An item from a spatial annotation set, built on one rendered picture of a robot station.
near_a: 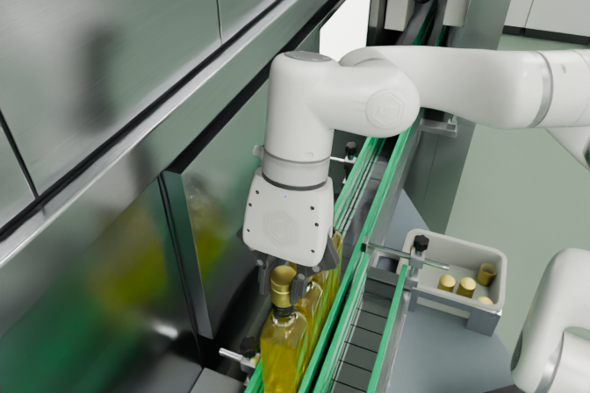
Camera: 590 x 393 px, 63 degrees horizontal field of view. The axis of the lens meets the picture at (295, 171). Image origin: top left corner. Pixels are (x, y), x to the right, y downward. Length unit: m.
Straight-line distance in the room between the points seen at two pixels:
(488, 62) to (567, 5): 3.94
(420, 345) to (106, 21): 0.88
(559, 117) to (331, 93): 0.25
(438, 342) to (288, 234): 0.63
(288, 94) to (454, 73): 0.21
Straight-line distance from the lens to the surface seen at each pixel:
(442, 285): 1.13
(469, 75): 0.58
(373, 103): 0.47
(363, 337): 0.94
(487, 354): 1.13
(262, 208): 0.55
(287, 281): 0.62
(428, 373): 1.08
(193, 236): 0.63
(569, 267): 0.69
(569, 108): 0.58
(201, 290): 0.72
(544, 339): 0.69
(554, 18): 4.53
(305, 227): 0.54
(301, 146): 0.49
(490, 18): 1.59
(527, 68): 0.55
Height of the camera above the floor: 1.67
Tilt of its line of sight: 39 degrees down
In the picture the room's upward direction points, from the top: straight up
